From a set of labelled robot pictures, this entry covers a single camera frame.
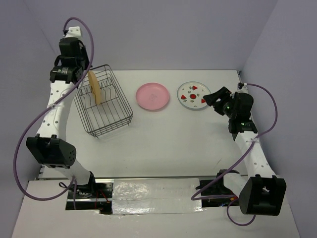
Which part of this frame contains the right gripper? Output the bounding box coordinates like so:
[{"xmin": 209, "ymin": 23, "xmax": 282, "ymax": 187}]
[{"xmin": 203, "ymin": 86, "xmax": 237, "ymax": 119}]

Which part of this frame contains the white watermelon pattern plate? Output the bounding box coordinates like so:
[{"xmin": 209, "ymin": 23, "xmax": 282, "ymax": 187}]
[{"xmin": 177, "ymin": 81, "xmax": 211, "ymax": 111}]

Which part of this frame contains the yellow plate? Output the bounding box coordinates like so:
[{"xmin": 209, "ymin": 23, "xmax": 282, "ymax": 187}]
[{"xmin": 88, "ymin": 71, "xmax": 102, "ymax": 105}]

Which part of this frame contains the pink plate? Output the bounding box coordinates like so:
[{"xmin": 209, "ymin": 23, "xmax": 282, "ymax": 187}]
[{"xmin": 135, "ymin": 83, "xmax": 170, "ymax": 111}]

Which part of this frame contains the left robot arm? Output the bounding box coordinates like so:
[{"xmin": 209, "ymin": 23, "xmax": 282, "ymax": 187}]
[{"xmin": 26, "ymin": 37, "xmax": 97, "ymax": 198}]

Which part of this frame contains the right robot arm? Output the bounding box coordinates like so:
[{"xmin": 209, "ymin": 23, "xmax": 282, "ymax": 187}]
[{"xmin": 203, "ymin": 84, "xmax": 286, "ymax": 216}]

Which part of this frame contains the silver foil tape sheet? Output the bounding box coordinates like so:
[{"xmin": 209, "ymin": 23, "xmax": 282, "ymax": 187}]
[{"xmin": 111, "ymin": 178, "xmax": 203, "ymax": 215}]

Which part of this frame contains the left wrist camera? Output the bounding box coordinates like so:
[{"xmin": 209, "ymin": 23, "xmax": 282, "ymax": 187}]
[{"xmin": 64, "ymin": 26, "xmax": 82, "ymax": 40}]

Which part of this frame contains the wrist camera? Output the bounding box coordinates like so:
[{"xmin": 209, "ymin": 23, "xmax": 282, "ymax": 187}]
[
  {"xmin": 64, "ymin": 26, "xmax": 82, "ymax": 40},
  {"xmin": 237, "ymin": 82, "xmax": 248, "ymax": 92}
]

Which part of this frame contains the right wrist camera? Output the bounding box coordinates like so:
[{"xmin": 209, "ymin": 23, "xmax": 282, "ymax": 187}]
[{"xmin": 237, "ymin": 82, "xmax": 248, "ymax": 92}]

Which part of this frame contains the grey wire dish rack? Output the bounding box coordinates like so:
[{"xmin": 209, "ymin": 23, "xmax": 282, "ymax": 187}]
[{"xmin": 74, "ymin": 64, "xmax": 133, "ymax": 138}]

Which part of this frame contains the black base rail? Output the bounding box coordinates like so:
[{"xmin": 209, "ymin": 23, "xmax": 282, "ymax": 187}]
[{"xmin": 65, "ymin": 178, "xmax": 235, "ymax": 215}]

